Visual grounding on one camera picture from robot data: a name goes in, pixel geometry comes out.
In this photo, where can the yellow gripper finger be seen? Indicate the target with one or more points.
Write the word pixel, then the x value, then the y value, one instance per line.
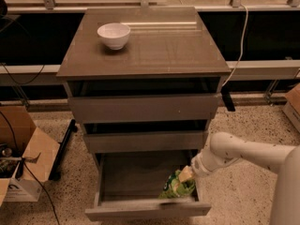
pixel 186 174

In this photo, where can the green rice chip bag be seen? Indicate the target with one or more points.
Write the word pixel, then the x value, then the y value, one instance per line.
pixel 174 188

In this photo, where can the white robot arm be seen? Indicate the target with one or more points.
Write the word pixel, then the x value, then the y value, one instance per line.
pixel 223 149

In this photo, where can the grey open bottom drawer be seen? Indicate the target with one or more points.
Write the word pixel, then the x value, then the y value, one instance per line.
pixel 130 183

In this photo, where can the grey top drawer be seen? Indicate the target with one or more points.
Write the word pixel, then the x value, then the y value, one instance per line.
pixel 143 108

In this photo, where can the grey middle drawer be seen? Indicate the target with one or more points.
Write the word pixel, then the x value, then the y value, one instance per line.
pixel 147 141

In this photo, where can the grey drawer cabinet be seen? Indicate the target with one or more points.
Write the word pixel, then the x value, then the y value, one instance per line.
pixel 169 53

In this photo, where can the cardboard box at right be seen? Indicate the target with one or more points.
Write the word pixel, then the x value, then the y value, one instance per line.
pixel 292 106

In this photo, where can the black stand leg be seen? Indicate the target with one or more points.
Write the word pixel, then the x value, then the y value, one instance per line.
pixel 55 172

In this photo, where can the white ceramic bowl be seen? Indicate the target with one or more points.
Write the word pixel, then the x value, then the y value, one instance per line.
pixel 114 35

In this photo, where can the open cardboard box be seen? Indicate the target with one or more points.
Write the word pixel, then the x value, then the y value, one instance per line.
pixel 19 132

